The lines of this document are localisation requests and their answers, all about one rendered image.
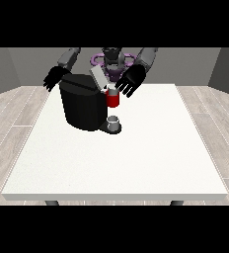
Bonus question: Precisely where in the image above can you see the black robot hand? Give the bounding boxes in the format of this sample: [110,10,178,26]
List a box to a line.
[114,63,147,99]
[42,65,71,93]

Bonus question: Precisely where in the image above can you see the pale grey machine lid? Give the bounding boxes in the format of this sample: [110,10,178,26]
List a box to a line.
[89,64,112,91]

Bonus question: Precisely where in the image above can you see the small grey cup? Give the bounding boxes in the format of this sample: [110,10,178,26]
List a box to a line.
[107,115,121,131]

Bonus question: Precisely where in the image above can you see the black coffee machine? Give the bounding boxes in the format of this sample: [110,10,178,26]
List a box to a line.
[58,73,122,135]

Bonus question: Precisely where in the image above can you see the red pod holder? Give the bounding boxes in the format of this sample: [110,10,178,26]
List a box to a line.
[106,88,120,109]

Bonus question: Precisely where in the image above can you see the grey robot trunk purple rings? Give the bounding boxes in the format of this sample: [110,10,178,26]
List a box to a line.
[90,47,136,82]

